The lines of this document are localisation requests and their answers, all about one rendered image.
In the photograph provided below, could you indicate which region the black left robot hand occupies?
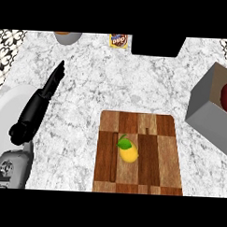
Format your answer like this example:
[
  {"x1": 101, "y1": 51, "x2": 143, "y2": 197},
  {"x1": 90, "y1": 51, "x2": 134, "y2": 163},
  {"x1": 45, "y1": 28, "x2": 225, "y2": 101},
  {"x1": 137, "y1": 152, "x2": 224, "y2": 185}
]
[{"x1": 7, "y1": 58, "x2": 66, "y2": 149}]

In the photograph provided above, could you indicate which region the yellow tomato with green leaf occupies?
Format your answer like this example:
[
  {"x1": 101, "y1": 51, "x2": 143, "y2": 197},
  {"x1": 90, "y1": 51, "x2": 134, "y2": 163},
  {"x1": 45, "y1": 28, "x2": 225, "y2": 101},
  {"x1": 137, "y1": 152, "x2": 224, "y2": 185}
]
[{"x1": 115, "y1": 134, "x2": 141, "y2": 164}]

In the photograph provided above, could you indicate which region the checkered wooden cutting board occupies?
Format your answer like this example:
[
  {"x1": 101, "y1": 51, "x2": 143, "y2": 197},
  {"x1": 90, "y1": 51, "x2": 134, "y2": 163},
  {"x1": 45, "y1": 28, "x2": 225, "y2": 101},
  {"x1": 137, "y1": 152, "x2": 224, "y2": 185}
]
[{"x1": 92, "y1": 109, "x2": 188, "y2": 197}]

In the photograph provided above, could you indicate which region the grey cardboard box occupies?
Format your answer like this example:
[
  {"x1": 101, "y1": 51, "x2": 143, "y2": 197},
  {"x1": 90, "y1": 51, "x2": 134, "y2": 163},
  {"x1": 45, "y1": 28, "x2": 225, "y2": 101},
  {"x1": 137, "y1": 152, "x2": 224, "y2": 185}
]
[{"x1": 183, "y1": 61, "x2": 227, "y2": 160}]

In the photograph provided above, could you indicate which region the grey pot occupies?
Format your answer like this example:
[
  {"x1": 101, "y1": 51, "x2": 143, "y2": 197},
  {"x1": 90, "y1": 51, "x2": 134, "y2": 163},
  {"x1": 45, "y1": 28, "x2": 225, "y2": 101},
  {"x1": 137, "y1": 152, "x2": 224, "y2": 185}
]
[{"x1": 53, "y1": 31, "x2": 83, "y2": 47}]

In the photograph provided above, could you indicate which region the yellow snack packet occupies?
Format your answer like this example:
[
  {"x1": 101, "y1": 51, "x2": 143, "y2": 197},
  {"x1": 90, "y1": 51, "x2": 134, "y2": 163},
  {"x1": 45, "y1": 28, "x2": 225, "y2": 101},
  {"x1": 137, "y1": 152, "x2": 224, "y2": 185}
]
[{"x1": 109, "y1": 33, "x2": 129, "y2": 50}]

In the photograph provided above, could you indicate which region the black appliance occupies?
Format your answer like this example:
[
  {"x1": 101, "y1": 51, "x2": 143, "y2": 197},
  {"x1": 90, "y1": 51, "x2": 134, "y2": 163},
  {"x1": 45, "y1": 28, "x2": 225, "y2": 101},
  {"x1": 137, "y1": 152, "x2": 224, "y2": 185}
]
[{"x1": 130, "y1": 34, "x2": 187, "y2": 59}]

